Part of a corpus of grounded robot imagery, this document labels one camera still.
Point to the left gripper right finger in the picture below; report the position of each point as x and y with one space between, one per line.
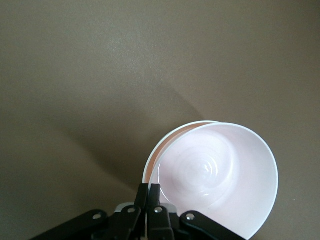
160 225

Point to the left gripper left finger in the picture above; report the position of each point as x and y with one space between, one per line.
125 225

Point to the pink plastic bowl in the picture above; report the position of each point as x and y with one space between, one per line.
220 175

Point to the white plastic bowl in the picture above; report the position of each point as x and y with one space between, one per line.
162 143

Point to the brown table cover sheet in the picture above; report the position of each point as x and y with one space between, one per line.
100 75

